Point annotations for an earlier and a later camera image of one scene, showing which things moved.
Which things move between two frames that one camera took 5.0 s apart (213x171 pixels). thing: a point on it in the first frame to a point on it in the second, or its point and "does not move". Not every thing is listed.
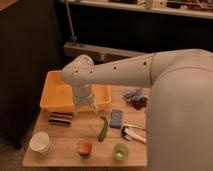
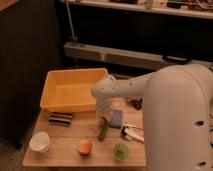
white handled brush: x=126 y=131 does not move
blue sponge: x=116 y=118 does not move
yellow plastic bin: x=58 y=93 does not move
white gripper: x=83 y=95 to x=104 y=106
